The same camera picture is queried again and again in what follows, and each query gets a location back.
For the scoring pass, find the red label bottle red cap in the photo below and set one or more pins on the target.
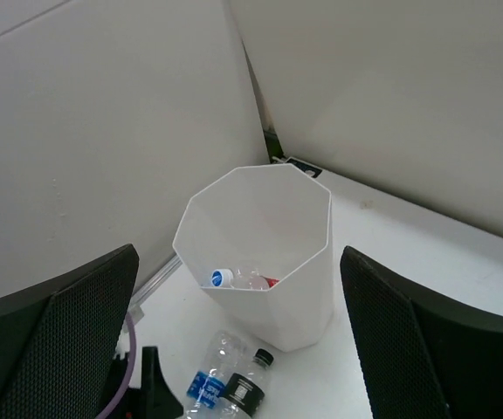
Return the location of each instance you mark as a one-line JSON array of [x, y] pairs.
[[251, 279]]

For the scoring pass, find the blue label clear bottle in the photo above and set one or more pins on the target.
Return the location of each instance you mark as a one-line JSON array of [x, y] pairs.
[[224, 353]]

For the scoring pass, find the white octagonal plastic bin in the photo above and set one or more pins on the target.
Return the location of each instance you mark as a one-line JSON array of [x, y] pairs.
[[279, 220]]

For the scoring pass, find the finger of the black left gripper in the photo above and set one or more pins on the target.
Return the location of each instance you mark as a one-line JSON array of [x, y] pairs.
[[153, 399]]

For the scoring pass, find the black label bottle black cap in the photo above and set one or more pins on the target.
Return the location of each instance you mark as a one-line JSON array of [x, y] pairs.
[[245, 390]]

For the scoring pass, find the clear bottle white blue cap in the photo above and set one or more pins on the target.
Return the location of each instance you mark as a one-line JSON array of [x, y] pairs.
[[222, 278]]

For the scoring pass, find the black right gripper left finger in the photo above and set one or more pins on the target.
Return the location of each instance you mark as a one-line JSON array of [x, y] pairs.
[[58, 338]]

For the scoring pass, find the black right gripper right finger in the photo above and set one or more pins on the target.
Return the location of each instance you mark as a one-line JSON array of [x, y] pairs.
[[422, 354]]

